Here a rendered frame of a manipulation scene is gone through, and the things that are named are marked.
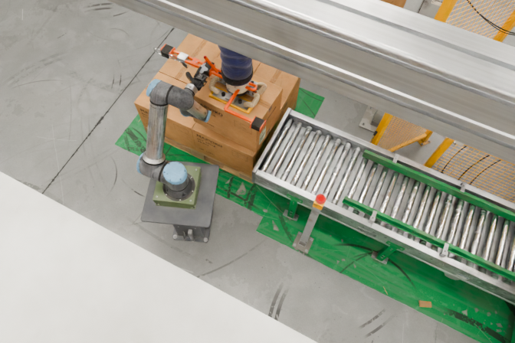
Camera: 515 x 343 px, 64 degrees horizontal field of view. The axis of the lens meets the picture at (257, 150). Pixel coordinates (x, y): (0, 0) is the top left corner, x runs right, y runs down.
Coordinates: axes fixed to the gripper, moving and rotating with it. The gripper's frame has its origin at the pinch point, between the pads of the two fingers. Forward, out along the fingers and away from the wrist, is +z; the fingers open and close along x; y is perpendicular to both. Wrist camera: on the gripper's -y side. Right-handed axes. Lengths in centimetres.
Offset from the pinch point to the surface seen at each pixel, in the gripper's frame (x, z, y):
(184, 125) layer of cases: -65, -19, -16
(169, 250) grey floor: -120, -109, 16
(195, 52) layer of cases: -65, 56, -50
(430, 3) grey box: 44, 89, 129
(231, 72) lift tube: 21.8, -10.5, 29.5
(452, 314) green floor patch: -120, -48, 250
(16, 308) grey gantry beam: 201, -168, 102
